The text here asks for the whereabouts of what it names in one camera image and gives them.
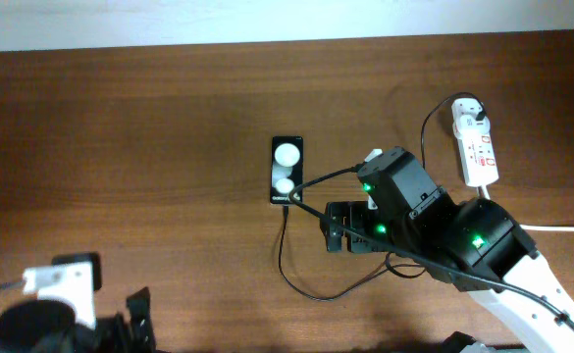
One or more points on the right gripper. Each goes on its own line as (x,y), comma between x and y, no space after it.
(355,214)

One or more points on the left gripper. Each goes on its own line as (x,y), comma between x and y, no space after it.
(128,334)

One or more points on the black smartphone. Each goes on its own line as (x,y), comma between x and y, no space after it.
(287,157)

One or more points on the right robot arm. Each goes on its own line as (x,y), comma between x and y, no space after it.
(476,246)

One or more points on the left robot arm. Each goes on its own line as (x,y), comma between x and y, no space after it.
(49,326)

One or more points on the white USB charger plug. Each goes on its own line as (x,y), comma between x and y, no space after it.
(469,118)

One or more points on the white power strip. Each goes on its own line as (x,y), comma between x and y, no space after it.
(478,160)

